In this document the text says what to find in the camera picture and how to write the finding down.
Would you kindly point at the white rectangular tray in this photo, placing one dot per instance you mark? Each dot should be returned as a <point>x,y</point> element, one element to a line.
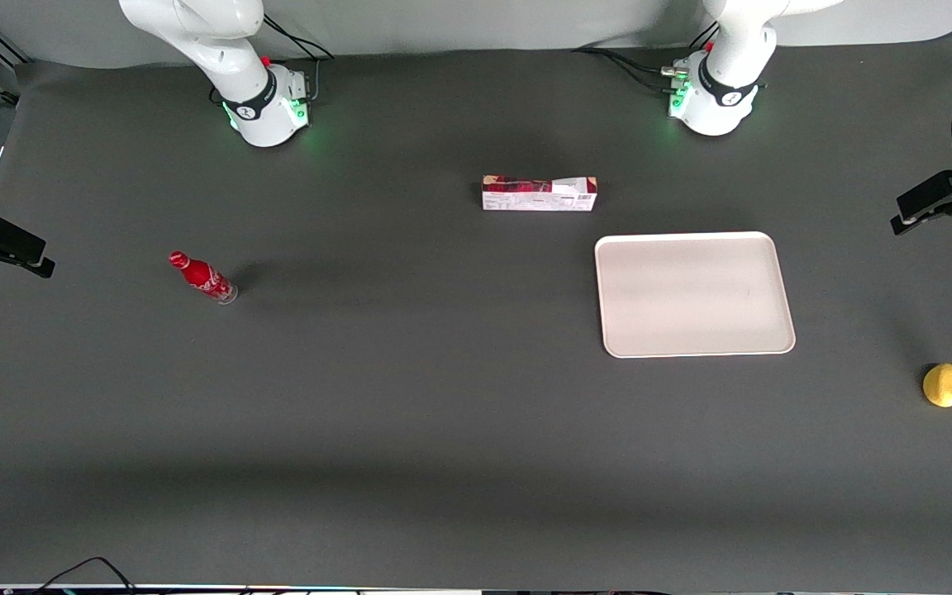
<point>691,293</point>

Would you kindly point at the yellow lemon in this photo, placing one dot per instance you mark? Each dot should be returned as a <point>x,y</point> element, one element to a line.
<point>944,386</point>

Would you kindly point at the black camera clamp mount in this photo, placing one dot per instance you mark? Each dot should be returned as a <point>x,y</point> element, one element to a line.
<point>935,198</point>
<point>5,242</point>

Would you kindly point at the red cola bottle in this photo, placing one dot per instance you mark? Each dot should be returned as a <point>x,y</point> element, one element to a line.
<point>203,277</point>

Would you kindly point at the red tartan cookie box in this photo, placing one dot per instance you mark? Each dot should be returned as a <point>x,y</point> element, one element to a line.
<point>538,195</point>

